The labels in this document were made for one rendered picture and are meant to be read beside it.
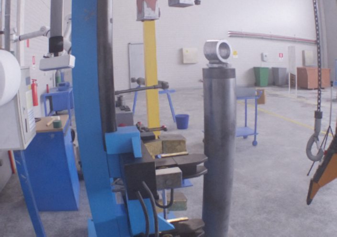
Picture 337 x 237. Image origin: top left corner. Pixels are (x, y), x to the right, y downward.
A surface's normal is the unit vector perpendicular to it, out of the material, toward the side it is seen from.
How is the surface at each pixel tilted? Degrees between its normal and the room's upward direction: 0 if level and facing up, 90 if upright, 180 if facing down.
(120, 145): 90
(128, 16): 90
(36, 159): 90
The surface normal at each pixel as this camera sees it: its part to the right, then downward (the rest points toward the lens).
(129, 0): 0.22, 0.18
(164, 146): -0.04, 0.19
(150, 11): 0.52, 0.14
